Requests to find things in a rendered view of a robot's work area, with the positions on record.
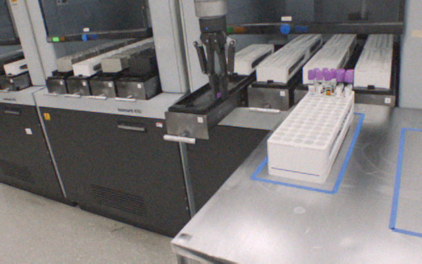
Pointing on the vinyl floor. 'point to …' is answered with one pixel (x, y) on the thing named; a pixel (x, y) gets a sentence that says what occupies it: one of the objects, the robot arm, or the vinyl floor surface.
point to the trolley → (320, 202)
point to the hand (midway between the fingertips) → (219, 86)
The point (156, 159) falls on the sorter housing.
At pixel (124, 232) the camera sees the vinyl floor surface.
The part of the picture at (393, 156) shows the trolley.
